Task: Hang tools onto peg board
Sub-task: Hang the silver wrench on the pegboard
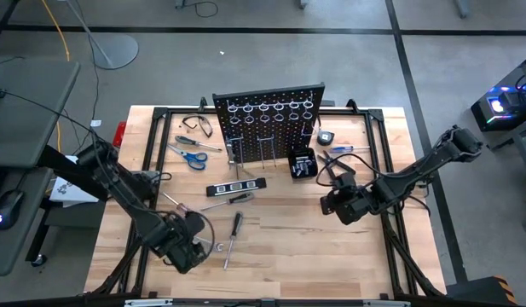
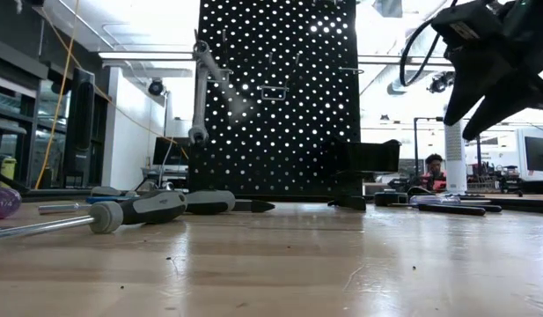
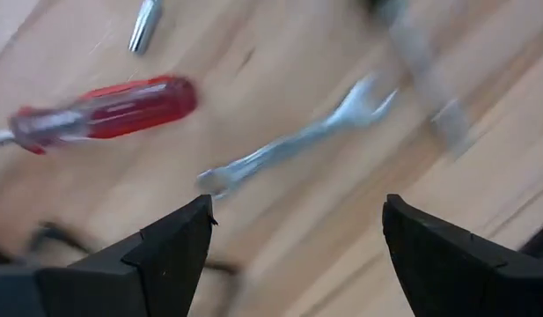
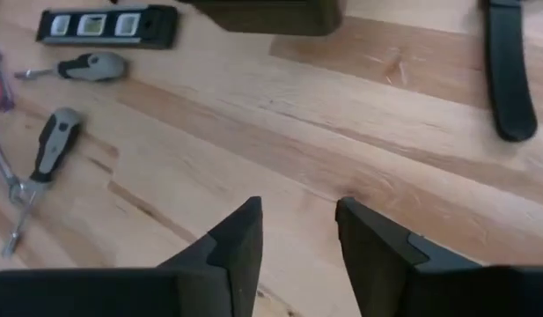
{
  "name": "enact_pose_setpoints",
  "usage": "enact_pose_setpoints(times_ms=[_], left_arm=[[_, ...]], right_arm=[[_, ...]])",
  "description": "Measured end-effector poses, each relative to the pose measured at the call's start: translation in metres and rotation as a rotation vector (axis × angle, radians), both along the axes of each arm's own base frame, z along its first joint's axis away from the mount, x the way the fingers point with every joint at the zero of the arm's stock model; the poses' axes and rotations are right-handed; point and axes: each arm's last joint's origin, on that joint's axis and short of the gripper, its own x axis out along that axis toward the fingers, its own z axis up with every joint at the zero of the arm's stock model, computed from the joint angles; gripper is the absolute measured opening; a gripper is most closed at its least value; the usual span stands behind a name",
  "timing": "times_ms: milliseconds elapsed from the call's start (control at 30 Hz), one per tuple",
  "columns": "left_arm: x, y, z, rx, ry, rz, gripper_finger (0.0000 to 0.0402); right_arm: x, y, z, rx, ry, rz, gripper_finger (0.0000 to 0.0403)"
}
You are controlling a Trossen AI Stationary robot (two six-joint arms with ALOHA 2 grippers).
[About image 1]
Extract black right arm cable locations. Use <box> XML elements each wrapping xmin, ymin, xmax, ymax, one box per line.
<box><xmin>315</xmin><ymin>152</ymin><xmax>390</xmax><ymax>188</ymax></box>

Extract chrome multi-ring tool holder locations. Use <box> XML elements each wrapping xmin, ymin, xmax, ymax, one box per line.
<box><xmin>226</xmin><ymin>89</ymin><xmax>315</xmax><ymax>125</ymax></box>

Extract black aluminium table frame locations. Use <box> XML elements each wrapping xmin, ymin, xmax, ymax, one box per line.
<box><xmin>85</xmin><ymin>96</ymin><xmax>447</xmax><ymax>299</ymax></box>

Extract clear safety glasses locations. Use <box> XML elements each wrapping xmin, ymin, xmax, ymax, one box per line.
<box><xmin>181</xmin><ymin>114</ymin><xmax>214</xmax><ymax>139</ymax></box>

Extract computer case with lights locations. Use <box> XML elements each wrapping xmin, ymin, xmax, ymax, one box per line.
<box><xmin>470</xmin><ymin>57</ymin><xmax>526</xmax><ymax>133</ymax></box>

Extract grey black tape measure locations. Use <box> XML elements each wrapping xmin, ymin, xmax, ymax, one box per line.
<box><xmin>316</xmin><ymin>129</ymin><xmax>337</xmax><ymax>148</ymax></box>

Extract red handle screwdriver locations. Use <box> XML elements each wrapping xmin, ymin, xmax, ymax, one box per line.
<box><xmin>162</xmin><ymin>191</ymin><xmax>189</xmax><ymax>214</ymax></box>

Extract yellow cable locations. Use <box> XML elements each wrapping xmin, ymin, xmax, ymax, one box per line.
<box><xmin>40</xmin><ymin>0</ymin><xmax>72</xmax><ymax>153</ymax></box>

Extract grey desk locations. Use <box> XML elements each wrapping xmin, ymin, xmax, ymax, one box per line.
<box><xmin>0</xmin><ymin>166</ymin><xmax>55</xmax><ymax>277</ymax></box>
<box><xmin>0</xmin><ymin>59</ymin><xmax>81</xmax><ymax>168</ymax></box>

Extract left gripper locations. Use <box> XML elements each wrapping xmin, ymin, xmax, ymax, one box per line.
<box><xmin>159</xmin><ymin>211</ymin><xmax>207</xmax><ymax>275</ymax></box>

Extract black torpedo spirit level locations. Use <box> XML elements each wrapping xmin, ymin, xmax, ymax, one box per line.
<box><xmin>205</xmin><ymin>177</ymin><xmax>268</xmax><ymax>198</ymax></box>

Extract white paper sheet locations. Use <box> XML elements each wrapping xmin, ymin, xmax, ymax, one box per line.
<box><xmin>49</xmin><ymin>155</ymin><xmax>101</xmax><ymax>204</ymax></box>

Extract black computer mouse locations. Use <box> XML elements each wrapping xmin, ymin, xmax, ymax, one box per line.
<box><xmin>0</xmin><ymin>189</ymin><xmax>26</xmax><ymax>231</ymax></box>

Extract red flat object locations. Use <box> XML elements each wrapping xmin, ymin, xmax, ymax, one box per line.
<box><xmin>112</xmin><ymin>120</ymin><xmax>128</xmax><ymax>148</ymax></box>

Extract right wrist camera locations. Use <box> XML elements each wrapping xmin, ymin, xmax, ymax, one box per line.
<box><xmin>335</xmin><ymin>172</ymin><xmax>357</xmax><ymax>191</ymax></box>

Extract black markers on right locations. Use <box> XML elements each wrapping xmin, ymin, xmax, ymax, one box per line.
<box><xmin>316</xmin><ymin>149</ymin><xmax>357</xmax><ymax>182</ymax></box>

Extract black box hazard stripes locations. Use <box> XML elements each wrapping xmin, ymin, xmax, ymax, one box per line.
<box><xmin>445</xmin><ymin>275</ymin><xmax>519</xmax><ymax>307</ymax></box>

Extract black plastic parts bin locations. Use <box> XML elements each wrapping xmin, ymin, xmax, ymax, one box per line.
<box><xmin>286</xmin><ymin>147</ymin><xmax>319</xmax><ymax>180</ymax></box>

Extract blue clear handle screwdriver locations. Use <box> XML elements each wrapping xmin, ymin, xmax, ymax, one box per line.
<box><xmin>329</xmin><ymin>145</ymin><xmax>372</xmax><ymax>154</ymax></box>

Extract blue handle scissors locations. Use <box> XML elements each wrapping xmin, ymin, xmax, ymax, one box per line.
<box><xmin>165</xmin><ymin>142</ymin><xmax>209</xmax><ymax>172</ymax></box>

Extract chrome double-prong peg hook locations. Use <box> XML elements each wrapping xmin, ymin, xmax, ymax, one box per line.
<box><xmin>257</xmin><ymin>134</ymin><xmax>276</xmax><ymax>170</ymax></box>
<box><xmin>225</xmin><ymin>135</ymin><xmax>246</xmax><ymax>180</ymax></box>

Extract grey black handle nut driver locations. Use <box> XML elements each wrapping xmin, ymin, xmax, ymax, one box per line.
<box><xmin>223</xmin><ymin>210</ymin><xmax>245</xmax><ymax>271</ymax></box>
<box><xmin>199</xmin><ymin>191</ymin><xmax>256</xmax><ymax>213</ymax></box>

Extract black perforated pegboard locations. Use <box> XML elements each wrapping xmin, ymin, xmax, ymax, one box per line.
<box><xmin>211</xmin><ymin>83</ymin><xmax>327</xmax><ymax>165</ymax></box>

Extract grey floor stand base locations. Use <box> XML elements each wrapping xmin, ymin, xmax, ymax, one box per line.
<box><xmin>66</xmin><ymin>0</ymin><xmax>140</xmax><ymax>71</ymax></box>

